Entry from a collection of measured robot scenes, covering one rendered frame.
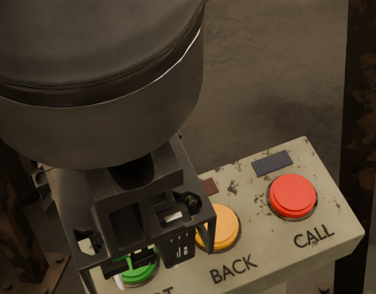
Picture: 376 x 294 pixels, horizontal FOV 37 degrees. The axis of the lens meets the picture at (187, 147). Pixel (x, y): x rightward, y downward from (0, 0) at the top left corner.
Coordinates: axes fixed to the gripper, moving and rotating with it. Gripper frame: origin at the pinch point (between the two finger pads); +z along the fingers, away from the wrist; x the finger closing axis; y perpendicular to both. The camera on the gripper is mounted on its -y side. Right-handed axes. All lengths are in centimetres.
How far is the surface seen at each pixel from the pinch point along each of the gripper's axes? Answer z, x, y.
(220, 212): 5.7, 8.2, -0.6
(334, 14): 105, 97, -91
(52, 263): 82, -14, -34
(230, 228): 5.7, 8.3, 1.1
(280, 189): 5.7, 14.0, -0.5
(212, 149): 89, 33, -51
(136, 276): 5.8, -0.4, 1.8
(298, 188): 5.7, 15.4, 0.0
